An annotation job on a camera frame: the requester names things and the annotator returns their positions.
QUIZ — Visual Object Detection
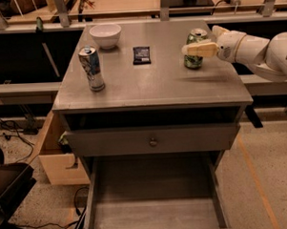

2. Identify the silver blue energy can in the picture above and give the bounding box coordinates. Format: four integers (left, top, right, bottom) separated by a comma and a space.
78, 45, 105, 92

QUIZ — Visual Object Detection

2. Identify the white ceramic bowl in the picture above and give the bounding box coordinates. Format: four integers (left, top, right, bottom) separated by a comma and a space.
90, 23, 122, 50

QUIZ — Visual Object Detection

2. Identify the dark blue snack packet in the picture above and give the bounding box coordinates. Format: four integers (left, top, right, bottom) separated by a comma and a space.
133, 47, 151, 65

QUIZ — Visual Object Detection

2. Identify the green soda can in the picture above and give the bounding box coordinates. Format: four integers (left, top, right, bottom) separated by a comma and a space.
182, 28, 208, 70

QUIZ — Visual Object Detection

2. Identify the grey drawer cabinet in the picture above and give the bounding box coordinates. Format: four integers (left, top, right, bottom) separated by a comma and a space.
48, 17, 259, 229

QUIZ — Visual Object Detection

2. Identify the open grey lower drawer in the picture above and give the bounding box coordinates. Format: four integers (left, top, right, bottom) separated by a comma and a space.
84, 154, 233, 229

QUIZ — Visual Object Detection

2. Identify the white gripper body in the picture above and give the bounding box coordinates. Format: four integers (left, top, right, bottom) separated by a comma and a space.
216, 31, 247, 63

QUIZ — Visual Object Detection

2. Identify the light wooden box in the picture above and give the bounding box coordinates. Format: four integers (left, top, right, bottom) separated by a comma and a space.
31, 111, 89, 185

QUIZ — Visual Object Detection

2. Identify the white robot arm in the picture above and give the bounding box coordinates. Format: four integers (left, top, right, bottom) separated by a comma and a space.
182, 25, 287, 82

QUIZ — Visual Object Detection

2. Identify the black floor equipment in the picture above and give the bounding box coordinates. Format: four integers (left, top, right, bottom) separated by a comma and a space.
0, 148, 35, 229

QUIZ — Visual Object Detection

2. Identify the black floor cable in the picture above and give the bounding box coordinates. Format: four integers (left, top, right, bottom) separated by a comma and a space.
0, 92, 37, 165

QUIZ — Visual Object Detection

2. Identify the grey top drawer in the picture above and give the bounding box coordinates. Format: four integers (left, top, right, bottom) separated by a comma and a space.
65, 123, 239, 157

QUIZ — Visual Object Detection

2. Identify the metal railing frame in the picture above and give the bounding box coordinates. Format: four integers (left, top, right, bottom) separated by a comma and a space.
0, 0, 287, 30

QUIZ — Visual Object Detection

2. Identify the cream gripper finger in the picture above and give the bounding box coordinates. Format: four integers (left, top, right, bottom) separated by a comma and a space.
182, 42, 219, 57
213, 25, 230, 38

